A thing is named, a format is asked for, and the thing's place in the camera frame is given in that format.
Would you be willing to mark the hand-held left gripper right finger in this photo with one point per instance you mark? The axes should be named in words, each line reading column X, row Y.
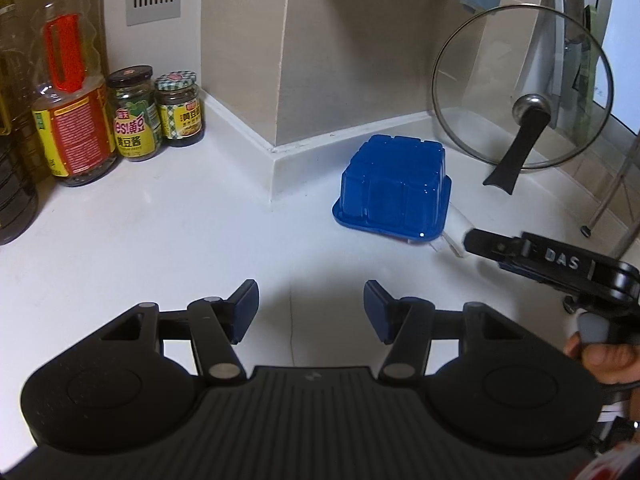
column 377, row 310

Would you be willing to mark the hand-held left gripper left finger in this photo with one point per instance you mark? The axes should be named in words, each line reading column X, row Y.
column 245, row 310

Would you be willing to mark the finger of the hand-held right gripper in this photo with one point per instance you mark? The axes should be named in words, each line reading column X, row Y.
column 487, row 245

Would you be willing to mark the white paper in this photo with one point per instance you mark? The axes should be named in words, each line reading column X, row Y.
column 452, row 230

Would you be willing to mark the person's right hand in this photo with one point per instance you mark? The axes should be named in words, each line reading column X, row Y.
column 612, row 362

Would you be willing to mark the silver metal rack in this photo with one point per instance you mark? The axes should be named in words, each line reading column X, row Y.
column 607, row 195

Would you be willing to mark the blue plastic container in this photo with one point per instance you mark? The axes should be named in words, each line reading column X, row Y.
column 395, row 185

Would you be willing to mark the sauce jar checkered lid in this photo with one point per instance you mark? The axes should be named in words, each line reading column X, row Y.
column 182, row 120

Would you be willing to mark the red white clothing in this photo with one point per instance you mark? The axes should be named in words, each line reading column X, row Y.
column 615, row 465

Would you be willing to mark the sauce jar dark lid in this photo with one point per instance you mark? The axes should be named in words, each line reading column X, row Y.
column 135, row 130

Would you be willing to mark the oil bottle red label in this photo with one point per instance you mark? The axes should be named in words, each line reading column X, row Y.
column 75, row 130

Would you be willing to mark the dark oil bottle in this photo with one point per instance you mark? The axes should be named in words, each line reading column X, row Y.
column 12, row 185

